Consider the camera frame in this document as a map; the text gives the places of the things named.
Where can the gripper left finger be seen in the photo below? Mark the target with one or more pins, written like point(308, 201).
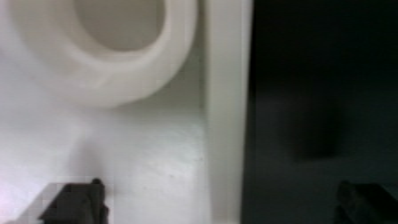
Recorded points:
point(77, 206)

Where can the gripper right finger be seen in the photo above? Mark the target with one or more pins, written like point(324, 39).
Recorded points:
point(367, 203)

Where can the white square tabletop part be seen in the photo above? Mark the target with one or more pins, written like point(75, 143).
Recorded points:
point(123, 106)

